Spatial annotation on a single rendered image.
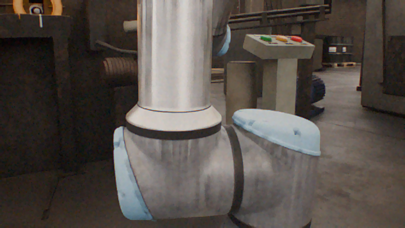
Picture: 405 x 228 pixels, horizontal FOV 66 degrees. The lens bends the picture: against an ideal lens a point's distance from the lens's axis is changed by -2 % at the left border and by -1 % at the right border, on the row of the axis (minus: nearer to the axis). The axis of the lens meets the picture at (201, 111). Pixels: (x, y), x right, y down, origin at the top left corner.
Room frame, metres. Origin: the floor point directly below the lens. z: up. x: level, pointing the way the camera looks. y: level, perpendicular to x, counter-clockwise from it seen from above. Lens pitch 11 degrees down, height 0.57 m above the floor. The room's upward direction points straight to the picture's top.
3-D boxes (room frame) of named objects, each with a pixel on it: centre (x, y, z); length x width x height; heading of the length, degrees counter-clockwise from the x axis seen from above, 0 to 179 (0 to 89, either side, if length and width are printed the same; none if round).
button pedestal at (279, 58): (1.13, -0.28, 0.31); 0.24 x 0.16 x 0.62; 123
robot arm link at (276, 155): (0.53, -0.12, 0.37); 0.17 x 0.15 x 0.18; 102
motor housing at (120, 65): (1.44, 0.34, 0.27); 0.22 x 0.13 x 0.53; 123
